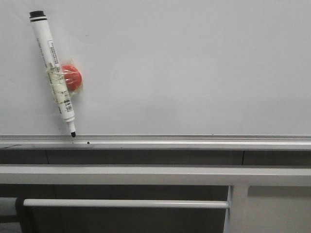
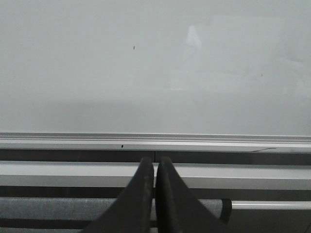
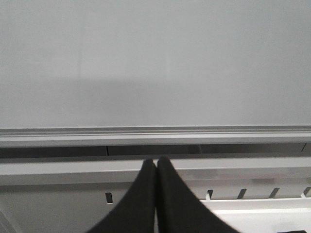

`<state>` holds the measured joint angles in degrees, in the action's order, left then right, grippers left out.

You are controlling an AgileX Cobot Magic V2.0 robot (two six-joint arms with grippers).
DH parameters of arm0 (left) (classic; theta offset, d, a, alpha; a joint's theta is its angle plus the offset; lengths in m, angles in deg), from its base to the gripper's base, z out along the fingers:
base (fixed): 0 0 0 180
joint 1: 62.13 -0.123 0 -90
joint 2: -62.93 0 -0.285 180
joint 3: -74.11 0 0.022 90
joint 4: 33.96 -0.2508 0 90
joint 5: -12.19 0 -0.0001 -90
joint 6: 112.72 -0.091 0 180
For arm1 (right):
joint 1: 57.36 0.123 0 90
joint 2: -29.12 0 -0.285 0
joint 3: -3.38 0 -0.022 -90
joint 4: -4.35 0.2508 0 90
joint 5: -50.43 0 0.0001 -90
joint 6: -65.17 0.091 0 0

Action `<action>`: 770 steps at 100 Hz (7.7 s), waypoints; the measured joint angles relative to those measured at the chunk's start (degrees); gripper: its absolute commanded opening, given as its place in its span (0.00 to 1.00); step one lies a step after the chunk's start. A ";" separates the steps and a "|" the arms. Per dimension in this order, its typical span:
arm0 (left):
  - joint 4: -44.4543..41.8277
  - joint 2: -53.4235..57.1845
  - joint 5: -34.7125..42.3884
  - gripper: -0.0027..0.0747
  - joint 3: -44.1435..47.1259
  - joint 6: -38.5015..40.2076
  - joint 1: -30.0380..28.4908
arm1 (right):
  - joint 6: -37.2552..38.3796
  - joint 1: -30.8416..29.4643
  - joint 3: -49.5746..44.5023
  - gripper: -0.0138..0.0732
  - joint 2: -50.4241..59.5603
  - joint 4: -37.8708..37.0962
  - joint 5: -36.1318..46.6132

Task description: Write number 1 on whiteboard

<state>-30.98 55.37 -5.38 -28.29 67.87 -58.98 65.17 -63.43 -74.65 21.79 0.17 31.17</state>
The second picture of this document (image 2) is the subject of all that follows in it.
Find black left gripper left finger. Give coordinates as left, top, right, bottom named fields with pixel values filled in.
left=81, top=157, right=154, bottom=233

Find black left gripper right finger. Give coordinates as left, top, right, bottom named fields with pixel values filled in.
left=155, top=157, right=231, bottom=233

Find white whiteboard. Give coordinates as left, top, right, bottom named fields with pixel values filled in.
left=0, top=0, right=311, bottom=152

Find white metal stand frame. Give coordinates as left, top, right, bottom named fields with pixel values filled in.
left=0, top=161, right=311, bottom=190

